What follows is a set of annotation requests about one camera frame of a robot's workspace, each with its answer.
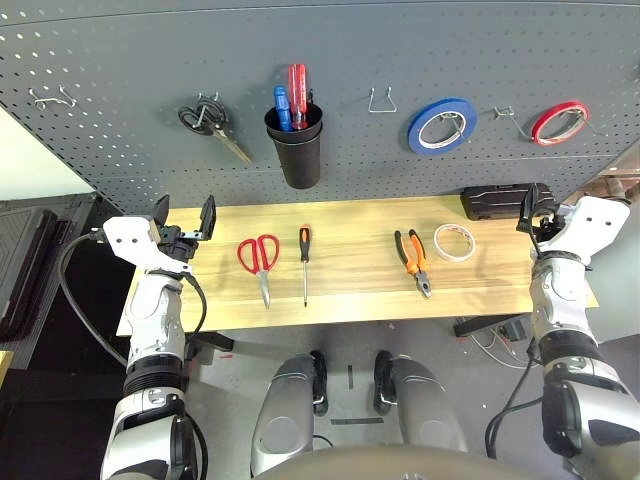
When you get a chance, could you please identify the silver robot left leg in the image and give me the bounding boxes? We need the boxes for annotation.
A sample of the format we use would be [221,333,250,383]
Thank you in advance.
[249,349,329,477]

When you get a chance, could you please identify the white tape roll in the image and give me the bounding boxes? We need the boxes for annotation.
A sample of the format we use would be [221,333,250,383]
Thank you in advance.
[432,223,477,263]

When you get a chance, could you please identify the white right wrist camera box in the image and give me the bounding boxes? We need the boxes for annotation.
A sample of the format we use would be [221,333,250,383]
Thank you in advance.
[542,195,632,259]

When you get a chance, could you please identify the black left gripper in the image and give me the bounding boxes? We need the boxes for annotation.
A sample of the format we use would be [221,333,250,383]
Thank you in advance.
[151,194,218,262]

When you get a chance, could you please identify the black orange screwdriver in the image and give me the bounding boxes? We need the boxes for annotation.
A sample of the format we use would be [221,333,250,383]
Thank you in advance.
[298,224,313,309]

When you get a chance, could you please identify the grey perforated pegboard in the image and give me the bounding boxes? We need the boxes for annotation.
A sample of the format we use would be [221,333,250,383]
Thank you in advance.
[0,0,640,205]

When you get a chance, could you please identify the black-handled scissors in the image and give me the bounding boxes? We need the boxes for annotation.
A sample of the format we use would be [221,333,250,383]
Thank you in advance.
[178,97,254,165]

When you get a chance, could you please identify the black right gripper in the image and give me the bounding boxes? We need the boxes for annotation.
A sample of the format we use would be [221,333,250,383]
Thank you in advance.
[516,183,571,250]

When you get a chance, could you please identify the silver robot leg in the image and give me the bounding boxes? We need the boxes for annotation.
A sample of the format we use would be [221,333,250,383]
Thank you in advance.
[249,349,329,477]
[373,349,469,454]

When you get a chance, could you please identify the brown wooden bench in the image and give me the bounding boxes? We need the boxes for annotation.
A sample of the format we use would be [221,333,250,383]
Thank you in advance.
[582,162,640,206]

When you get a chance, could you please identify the red-handled scissors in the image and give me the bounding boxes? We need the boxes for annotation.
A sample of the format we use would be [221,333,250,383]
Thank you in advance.
[237,234,281,310]

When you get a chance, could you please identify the black plastic cup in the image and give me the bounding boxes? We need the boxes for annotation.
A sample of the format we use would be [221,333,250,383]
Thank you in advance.
[264,101,325,139]
[266,119,326,191]

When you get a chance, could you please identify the blue tape roll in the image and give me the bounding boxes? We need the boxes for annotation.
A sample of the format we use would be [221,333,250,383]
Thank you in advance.
[406,96,479,155]

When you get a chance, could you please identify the blue-handled screwdriver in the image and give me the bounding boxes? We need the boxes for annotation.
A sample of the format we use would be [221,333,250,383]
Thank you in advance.
[272,84,294,133]

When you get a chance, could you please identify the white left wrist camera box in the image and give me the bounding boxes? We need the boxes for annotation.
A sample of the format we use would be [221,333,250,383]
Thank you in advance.
[102,215,194,274]

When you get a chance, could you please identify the white floor cable bundle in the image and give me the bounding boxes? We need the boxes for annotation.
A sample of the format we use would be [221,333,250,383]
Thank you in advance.
[468,319,544,370]

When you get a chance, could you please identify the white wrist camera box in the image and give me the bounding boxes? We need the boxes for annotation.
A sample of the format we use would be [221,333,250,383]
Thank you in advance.
[542,195,632,259]
[102,215,194,274]

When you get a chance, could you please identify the black table foot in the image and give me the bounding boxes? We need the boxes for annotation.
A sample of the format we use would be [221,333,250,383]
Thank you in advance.
[453,314,532,339]
[187,331,236,354]

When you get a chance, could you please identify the black ribbed case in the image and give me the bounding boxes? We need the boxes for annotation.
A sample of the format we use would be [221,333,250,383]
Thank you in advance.
[0,208,59,342]

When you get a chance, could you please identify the red tape roll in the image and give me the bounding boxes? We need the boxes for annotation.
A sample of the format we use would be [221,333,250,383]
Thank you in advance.
[530,100,592,148]

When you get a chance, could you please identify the silver wire pliers holder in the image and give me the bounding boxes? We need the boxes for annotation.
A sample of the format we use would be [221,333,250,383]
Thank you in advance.
[368,86,400,115]

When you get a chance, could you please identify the black tool case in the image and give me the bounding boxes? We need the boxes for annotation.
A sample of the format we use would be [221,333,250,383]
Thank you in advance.
[459,182,556,222]

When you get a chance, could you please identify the orange black pliers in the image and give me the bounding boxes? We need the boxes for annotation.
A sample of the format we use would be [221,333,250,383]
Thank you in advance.
[393,228,434,300]

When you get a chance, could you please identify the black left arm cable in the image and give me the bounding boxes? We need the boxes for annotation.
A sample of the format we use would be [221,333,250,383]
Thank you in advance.
[58,229,209,367]

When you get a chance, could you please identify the silver robot right leg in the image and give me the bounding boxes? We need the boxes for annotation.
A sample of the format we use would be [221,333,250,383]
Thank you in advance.
[373,349,469,454]

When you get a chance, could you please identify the olive grey robot torso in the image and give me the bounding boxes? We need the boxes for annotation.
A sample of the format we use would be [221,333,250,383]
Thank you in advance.
[252,443,569,480]

